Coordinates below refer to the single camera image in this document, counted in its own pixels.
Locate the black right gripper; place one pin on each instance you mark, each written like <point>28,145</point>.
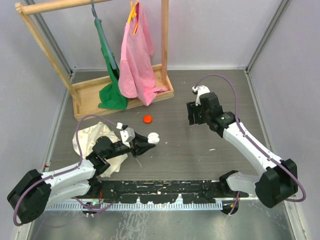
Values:
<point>191,106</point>

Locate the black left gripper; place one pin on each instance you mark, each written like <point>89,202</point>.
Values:
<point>142,148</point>

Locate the white earbud charging case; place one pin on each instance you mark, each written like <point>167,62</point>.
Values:
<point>153,138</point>

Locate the orange earbud charging case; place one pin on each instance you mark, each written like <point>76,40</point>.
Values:
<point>147,119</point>

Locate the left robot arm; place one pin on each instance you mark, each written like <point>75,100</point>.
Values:
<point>37,191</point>

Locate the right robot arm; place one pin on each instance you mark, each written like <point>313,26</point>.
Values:
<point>276,179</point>

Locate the cream crumpled cloth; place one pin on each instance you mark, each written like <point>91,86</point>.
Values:
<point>95,141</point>

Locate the pink shirt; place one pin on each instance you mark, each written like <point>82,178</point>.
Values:
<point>136,75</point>

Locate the wooden clothes rack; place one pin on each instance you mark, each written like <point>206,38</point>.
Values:
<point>85,95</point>

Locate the grey clothes hanger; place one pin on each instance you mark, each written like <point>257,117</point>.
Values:
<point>105,49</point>

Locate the yellow clothes hanger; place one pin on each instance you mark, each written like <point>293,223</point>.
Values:
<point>134,15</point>

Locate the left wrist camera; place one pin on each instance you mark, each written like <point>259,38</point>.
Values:
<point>127,135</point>

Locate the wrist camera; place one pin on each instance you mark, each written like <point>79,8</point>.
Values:
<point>198,91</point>
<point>127,135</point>

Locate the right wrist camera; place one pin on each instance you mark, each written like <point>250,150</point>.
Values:
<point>198,91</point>

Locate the slotted cable duct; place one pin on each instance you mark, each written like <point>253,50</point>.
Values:
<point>176,206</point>

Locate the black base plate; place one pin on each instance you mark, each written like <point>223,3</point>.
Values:
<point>164,191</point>

